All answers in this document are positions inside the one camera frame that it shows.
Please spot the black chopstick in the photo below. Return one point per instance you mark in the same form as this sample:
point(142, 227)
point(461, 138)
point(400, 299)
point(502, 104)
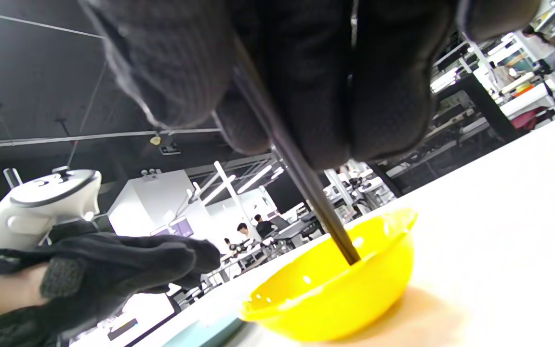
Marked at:
point(306, 180)
point(337, 229)

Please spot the grey white controller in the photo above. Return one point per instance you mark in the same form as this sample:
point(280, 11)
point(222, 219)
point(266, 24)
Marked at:
point(32, 212)

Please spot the person's right hand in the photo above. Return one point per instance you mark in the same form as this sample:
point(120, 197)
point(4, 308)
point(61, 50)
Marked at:
point(171, 58)

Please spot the teal plate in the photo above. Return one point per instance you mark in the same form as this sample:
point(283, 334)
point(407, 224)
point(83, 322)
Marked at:
point(210, 335)

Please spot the person's left hand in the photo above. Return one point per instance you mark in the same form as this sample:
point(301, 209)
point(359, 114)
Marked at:
point(113, 270)

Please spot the yellow sauce bowl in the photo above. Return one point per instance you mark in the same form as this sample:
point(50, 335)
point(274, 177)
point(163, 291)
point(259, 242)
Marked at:
point(330, 299)

